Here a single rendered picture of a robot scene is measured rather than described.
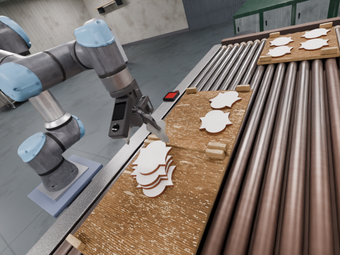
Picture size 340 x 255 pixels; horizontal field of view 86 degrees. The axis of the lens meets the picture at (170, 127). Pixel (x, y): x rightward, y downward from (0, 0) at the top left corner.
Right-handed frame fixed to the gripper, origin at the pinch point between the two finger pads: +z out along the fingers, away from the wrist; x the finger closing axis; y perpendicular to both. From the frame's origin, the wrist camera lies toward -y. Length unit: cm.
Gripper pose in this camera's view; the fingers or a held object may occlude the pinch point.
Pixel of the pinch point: (146, 145)
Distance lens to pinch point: 58.8
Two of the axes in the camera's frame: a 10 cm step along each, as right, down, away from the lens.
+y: 2.6, -6.4, 7.2
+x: -9.1, 0.8, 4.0
